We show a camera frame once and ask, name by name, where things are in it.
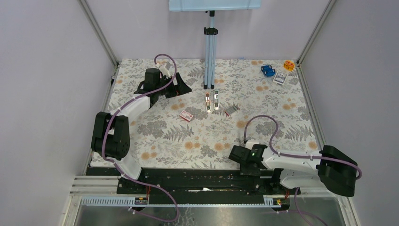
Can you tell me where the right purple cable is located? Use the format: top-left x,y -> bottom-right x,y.
243,115 -> 363,226

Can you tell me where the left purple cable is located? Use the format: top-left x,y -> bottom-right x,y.
101,53 -> 182,223

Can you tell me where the light blue tripod stand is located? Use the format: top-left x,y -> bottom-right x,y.
203,10 -> 218,89

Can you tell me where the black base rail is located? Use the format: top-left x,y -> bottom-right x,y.
86,167 -> 295,208

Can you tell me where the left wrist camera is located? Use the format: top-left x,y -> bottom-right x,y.
156,62 -> 172,77

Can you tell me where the floral patterned table mat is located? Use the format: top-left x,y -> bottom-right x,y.
90,58 -> 325,171

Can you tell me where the blue toy car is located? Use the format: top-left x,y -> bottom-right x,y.
261,65 -> 276,77

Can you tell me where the staple box tray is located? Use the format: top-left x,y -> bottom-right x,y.
224,105 -> 240,116

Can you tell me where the light blue board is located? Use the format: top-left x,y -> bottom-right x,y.
168,0 -> 262,12

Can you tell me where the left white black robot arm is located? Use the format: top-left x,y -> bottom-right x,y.
91,68 -> 191,194

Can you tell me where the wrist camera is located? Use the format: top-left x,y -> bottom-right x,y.
156,62 -> 172,77
245,139 -> 259,150

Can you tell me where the purple cable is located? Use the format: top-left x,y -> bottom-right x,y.
243,115 -> 363,226
101,53 -> 182,223

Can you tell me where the pink stapler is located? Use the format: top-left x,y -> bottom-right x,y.
205,92 -> 212,113

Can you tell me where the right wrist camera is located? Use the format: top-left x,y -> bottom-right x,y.
245,139 -> 259,150

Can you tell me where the orange round toy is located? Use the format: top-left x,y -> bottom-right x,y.
283,60 -> 295,71

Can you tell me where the red white staple box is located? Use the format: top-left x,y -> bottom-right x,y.
179,111 -> 194,122

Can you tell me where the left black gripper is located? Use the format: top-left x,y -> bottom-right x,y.
155,72 -> 191,98

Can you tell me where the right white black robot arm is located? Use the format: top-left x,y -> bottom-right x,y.
228,142 -> 359,197

